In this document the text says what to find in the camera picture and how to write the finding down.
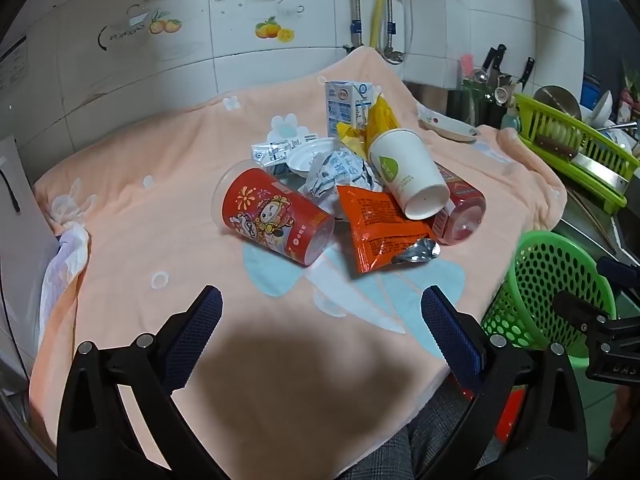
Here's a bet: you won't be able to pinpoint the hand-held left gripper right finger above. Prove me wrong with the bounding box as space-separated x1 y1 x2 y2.
421 285 589 480

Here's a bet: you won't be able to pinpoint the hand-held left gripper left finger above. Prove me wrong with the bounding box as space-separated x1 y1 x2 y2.
57 285 224 480

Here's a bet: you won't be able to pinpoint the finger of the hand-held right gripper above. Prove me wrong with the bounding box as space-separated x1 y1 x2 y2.
552 291 640 386
596 257 640 292

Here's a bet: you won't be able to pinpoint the green plastic basket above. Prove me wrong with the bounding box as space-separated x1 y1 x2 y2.
481 231 617 367

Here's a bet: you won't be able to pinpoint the plastic bottle red yellow label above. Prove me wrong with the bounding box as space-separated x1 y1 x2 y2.
425 161 487 247

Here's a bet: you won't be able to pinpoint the yellow snack packet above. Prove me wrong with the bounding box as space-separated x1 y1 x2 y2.
336 95 401 161

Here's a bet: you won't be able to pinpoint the person's grey plaid trousers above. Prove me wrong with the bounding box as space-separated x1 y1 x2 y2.
340 385 501 480

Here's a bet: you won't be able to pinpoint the green dish rack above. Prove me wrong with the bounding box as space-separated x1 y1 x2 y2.
514 92 640 211

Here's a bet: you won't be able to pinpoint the orange snack packet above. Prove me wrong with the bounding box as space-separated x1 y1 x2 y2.
336 185 442 275

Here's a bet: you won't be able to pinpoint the peach flower blanket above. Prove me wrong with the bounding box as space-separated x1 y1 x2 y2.
29 47 568 476

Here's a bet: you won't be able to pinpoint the red printed cup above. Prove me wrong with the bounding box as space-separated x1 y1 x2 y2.
214 159 336 267

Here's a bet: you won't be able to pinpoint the white cloth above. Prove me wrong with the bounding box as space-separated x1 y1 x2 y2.
39 222 92 347

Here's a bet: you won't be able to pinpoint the white paper cup green logo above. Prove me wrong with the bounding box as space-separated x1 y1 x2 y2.
367 128 451 221

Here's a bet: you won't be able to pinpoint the steel bowl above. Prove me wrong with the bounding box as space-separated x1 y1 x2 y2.
532 85 581 121

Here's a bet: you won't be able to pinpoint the flattened white blue carton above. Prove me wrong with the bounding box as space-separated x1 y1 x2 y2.
251 134 321 167

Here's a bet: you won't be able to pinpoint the crumpled white wrapper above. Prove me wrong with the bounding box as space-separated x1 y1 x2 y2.
300 147 383 213

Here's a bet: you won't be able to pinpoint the white plastic lid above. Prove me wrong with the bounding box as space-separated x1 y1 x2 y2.
286 137 338 177

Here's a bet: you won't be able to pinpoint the white ceramic plate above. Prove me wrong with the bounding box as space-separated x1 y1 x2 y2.
417 105 481 142

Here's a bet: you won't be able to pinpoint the dark green utensil holder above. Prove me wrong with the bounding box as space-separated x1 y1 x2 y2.
447 77 506 128

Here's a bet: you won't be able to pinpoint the upright white blue milk carton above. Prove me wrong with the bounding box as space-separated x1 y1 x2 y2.
325 80 376 138

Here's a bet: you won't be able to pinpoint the metal tap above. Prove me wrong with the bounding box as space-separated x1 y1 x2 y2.
377 20 414 66

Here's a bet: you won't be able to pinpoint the orange fruit wall sticker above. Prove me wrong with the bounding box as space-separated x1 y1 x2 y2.
149 10 183 36
254 16 296 43

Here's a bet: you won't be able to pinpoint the white wall chart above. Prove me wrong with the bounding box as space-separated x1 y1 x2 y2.
0 35 28 96

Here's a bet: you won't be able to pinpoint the yellow hose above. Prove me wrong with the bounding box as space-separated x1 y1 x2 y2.
369 0 394 49

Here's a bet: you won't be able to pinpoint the braided metal hose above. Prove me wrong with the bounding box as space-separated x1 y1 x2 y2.
349 0 364 50

